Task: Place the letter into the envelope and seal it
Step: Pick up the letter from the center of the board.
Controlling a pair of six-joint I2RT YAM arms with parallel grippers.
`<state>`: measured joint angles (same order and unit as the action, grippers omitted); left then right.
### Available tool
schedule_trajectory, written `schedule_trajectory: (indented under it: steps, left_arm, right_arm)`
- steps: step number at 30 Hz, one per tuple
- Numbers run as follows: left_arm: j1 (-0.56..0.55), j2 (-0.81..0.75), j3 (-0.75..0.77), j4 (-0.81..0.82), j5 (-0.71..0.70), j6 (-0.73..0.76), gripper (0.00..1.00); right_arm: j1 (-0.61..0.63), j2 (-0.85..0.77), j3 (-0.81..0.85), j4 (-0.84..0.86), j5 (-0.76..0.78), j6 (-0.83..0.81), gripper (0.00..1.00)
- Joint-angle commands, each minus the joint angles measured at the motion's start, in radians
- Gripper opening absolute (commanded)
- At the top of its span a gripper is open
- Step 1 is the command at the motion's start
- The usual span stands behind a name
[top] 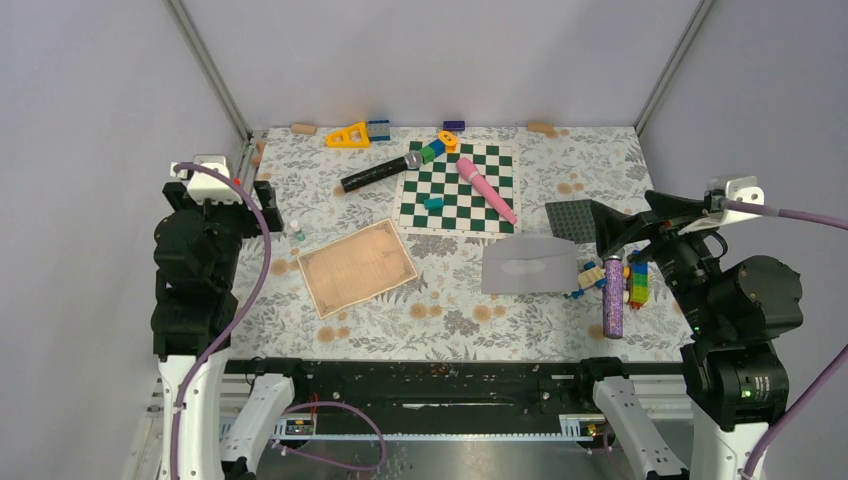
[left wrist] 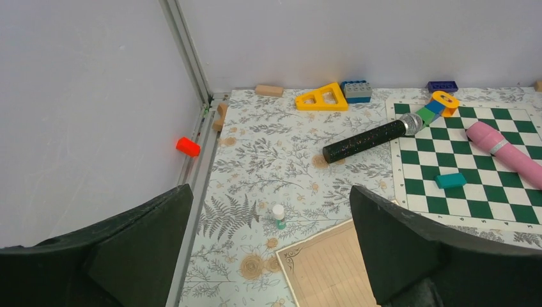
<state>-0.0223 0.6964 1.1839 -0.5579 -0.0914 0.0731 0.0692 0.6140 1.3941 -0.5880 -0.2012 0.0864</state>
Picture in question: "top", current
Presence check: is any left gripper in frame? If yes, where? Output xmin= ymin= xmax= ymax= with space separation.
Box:
xmin=170 ymin=177 xmax=283 ymax=284

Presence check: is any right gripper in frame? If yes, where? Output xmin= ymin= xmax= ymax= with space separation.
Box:
xmin=589 ymin=186 xmax=726 ymax=334

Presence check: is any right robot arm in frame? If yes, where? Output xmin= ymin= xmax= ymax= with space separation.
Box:
xmin=573 ymin=189 xmax=803 ymax=479

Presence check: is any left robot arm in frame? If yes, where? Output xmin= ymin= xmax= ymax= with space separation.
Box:
xmin=151 ymin=182 xmax=262 ymax=479

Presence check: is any purple glitter microphone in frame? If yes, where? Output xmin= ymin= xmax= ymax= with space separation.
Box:
xmin=602 ymin=255 xmax=625 ymax=340

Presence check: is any grey lego baseplate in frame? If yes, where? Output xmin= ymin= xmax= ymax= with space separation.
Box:
xmin=545 ymin=200 xmax=596 ymax=244

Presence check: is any rainbow lego stack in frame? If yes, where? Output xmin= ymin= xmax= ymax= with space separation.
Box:
xmin=628 ymin=262 xmax=650 ymax=310

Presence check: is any beige toy car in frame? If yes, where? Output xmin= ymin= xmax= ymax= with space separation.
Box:
xmin=565 ymin=261 xmax=607 ymax=299

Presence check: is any small green white bottle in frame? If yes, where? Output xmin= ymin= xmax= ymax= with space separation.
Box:
xmin=289 ymin=220 xmax=305 ymax=242

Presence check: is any wooden cylinder block left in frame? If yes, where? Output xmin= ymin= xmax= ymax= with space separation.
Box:
xmin=290 ymin=123 xmax=318 ymax=136

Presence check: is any wooden cylinder block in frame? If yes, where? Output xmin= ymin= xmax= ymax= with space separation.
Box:
xmin=290 ymin=123 xmax=318 ymax=136
xmin=526 ymin=121 xmax=558 ymax=138

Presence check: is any wooden cylinder block right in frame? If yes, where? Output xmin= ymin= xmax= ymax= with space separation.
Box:
xmin=526 ymin=121 xmax=558 ymax=138

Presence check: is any yellow triangle toy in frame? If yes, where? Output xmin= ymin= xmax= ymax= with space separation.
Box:
xmin=325 ymin=121 xmax=370 ymax=149

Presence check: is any blue lego brick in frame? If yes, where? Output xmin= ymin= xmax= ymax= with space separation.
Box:
xmin=366 ymin=119 xmax=391 ymax=142

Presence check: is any green white chessboard mat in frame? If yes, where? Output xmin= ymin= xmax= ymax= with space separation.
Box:
xmin=391 ymin=141 xmax=522 ymax=239

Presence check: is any teal cube block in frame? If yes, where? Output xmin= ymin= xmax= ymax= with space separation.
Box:
xmin=424 ymin=198 xmax=444 ymax=211

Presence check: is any purple lego brick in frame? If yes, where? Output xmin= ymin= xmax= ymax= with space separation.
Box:
xmin=442 ymin=120 xmax=466 ymax=132

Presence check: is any black toy microphone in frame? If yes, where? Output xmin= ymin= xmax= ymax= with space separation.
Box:
xmin=340 ymin=150 xmax=424 ymax=193

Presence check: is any floral table cloth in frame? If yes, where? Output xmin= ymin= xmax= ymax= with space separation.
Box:
xmin=232 ymin=127 xmax=690 ymax=362

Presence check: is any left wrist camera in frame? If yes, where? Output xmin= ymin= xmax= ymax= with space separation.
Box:
xmin=169 ymin=154 xmax=243 ymax=205

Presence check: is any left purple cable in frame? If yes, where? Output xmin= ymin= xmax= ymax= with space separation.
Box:
xmin=170 ymin=162 xmax=388 ymax=480

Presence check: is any colourful block chain toy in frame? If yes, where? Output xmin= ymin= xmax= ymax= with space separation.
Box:
xmin=419 ymin=130 xmax=458 ymax=164

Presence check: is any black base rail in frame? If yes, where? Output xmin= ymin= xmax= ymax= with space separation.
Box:
xmin=225 ymin=357 xmax=690 ymax=439

